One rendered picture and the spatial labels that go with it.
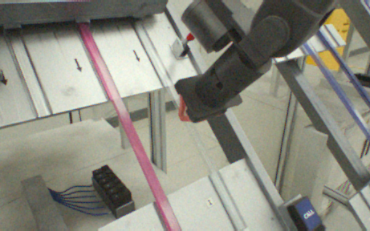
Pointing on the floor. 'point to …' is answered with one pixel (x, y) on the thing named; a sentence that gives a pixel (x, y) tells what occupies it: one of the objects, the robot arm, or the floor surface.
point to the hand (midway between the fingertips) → (185, 115)
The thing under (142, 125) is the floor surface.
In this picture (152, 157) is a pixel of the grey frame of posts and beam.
